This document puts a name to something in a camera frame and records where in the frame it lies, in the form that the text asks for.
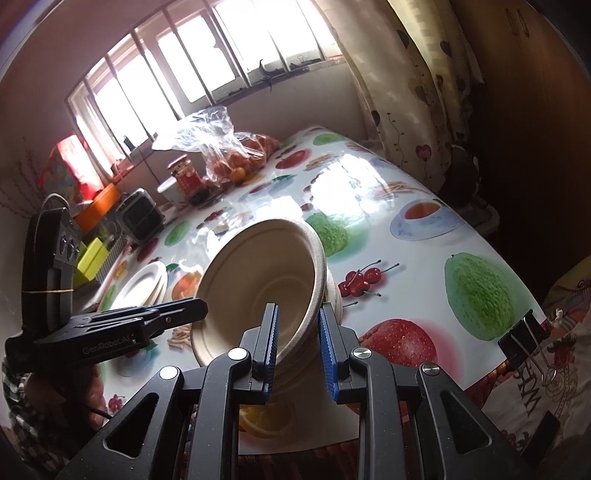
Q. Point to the clear plastic bag of oranges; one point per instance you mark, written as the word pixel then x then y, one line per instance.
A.
pixel 221 147

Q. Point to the fruit print glossy tablecloth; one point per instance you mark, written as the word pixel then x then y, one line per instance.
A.
pixel 415 277

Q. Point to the white paper tub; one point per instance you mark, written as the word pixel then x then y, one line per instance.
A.
pixel 173 194

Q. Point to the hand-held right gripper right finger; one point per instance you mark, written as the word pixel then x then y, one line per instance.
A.
pixel 328 355

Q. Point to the red printed box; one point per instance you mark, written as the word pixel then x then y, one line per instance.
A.
pixel 69 161

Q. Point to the black rectangular object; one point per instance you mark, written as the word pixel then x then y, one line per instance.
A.
pixel 542 431

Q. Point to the barred window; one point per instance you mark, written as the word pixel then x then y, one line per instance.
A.
pixel 198 55

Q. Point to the white paper plate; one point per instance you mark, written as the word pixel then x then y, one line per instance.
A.
pixel 143 286
pixel 164 293

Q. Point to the black binder clip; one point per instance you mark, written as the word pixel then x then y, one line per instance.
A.
pixel 519 344

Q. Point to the orange box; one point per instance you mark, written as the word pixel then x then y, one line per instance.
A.
pixel 97 207

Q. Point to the beige paper bowl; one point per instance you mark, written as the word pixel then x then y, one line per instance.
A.
pixel 331 288
pixel 341 304
pixel 258 277

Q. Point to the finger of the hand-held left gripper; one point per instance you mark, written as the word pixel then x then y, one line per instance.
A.
pixel 184 311
pixel 124 310

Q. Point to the person's left hand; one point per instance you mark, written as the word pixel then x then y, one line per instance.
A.
pixel 87 387

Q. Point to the brown wooden cabinet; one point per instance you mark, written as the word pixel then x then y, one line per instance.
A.
pixel 531 92

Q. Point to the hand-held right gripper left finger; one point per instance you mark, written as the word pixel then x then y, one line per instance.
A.
pixel 272 350

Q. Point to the black white striped box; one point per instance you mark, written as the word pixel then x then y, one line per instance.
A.
pixel 111 261

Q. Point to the red label jar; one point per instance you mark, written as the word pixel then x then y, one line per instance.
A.
pixel 187 177

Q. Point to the dark grey small heater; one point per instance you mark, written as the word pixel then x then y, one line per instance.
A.
pixel 138 214

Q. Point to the dark bag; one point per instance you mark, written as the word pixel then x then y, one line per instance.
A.
pixel 461 170

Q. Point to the cream heart print curtain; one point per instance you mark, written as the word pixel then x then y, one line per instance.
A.
pixel 415 83

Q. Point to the person's left forearm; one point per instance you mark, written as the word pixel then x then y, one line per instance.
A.
pixel 18 415

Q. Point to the printed blanket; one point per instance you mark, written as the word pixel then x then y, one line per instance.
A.
pixel 531 401

